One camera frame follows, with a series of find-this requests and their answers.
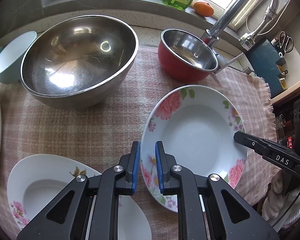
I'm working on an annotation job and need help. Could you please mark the black scissors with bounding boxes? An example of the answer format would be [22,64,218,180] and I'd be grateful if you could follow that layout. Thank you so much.
[278,31,294,57]

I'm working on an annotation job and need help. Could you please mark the dark blue knife block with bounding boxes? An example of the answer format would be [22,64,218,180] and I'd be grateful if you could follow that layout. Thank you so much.
[245,38,287,98]

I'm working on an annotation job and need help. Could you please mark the red steel bowl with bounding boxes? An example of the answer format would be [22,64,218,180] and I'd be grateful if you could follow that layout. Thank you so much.
[158,29,219,83]

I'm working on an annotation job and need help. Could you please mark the floral deep plate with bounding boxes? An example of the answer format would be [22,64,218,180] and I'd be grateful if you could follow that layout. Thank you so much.
[140,85,247,212]

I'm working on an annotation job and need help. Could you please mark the orange tangerine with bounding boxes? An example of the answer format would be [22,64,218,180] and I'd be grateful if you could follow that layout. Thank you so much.
[193,1,214,17]

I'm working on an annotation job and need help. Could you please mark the chrome soap dispenser pump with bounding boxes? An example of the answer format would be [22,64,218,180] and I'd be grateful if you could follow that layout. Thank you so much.
[242,66,256,76]

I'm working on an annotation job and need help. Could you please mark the light blue ceramic bowl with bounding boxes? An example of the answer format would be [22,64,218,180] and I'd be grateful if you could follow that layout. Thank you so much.
[0,31,37,84]

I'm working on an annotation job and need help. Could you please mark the right white gloved hand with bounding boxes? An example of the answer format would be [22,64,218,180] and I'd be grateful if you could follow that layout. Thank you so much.
[262,170,300,232]

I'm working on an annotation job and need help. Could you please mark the white floral plate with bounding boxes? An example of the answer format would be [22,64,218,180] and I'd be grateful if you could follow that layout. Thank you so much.
[7,154,152,239]

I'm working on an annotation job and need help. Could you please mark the chrome kitchen faucet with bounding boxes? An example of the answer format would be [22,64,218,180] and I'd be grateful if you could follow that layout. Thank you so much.
[201,0,281,74]

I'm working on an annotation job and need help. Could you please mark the large steel mixing bowl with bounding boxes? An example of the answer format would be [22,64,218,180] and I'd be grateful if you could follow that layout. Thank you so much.
[20,15,139,110]

